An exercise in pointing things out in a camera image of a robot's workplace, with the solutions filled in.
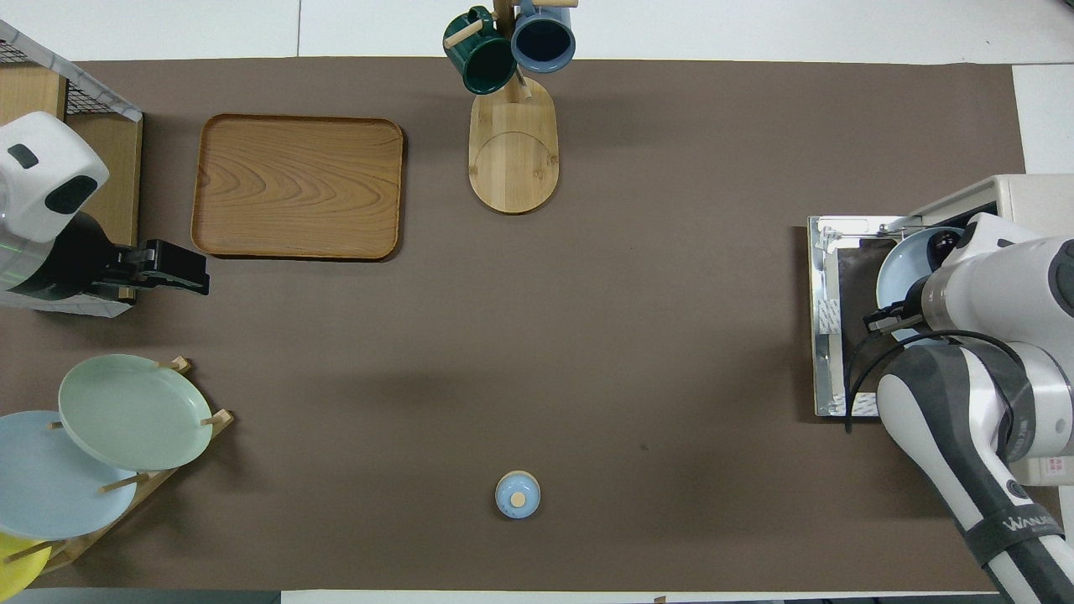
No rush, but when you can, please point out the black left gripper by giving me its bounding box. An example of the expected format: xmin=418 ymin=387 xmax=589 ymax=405
xmin=34 ymin=214 xmax=211 ymax=300

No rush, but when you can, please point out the light blue ceramic plate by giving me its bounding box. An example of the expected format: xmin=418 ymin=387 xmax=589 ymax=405
xmin=0 ymin=410 xmax=139 ymax=541
xmin=875 ymin=226 xmax=966 ymax=346

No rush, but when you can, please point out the white toaster oven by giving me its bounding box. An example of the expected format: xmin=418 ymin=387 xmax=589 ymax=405
xmin=910 ymin=174 xmax=1074 ymax=487

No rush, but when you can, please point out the white crumpled sheet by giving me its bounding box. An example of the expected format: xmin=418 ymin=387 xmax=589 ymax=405
xmin=25 ymin=292 xmax=135 ymax=318

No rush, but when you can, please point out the wooden two-tier shelf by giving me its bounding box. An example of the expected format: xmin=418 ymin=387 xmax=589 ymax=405
xmin=0 ymin=65 xmax=142 ymax=303

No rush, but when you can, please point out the wooden serving tray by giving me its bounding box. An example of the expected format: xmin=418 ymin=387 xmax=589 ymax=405
xmin=191 ymin=114 xmax=404 ymax=262

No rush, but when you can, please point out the pale green plate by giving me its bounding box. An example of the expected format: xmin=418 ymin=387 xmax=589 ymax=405
xmin=59 ymin=353 xmax=214 ymax=471

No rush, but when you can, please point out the wooden plate rack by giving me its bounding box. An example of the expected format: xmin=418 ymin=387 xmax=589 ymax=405
xmin=4 ymin=357 xmax=236 ymax=575

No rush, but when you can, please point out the yellow plate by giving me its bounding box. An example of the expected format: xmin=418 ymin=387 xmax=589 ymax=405
xmin=0 ymin=533 xmax=51 ymax=592

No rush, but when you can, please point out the wooden mug tree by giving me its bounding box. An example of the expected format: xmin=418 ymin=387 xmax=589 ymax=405
xmin=443 ymin=0 xmax=580 ymax=216

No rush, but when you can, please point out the dark green mug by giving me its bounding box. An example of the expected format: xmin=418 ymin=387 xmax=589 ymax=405
xmin=443 ymin=7 xmax=518 ymax=96

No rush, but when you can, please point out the blue lid with wooden knob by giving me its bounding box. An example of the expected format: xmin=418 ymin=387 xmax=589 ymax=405
xmin=495 ymin=471 xmax=541 ymax=519

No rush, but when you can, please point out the blue mug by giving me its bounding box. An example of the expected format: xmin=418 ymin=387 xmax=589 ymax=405
xmin=510 ymin=0 xmax=577 ymax=74

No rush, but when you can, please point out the brown table mat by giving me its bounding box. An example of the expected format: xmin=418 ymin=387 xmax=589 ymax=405
xmin=0 ymin=57 xmax=1026 ymax=592

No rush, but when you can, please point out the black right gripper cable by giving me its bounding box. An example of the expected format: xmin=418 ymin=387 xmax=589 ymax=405
xmin=843 ymin=306 xmax=1024 ymax=433

